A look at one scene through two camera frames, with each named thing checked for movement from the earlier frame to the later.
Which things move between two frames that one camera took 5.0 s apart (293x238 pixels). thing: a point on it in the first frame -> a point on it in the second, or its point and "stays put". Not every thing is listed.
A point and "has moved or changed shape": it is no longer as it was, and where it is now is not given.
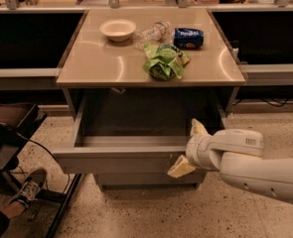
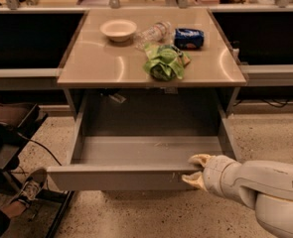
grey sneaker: x=35 y=179 stays put
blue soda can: x=185 y=38 stays put
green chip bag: x=165 y=61 stays put
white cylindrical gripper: x=196 y=150 -> x=216 y=174
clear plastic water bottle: x=157 y=33 stays put
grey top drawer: x=133 y=137 has moved or changed shape
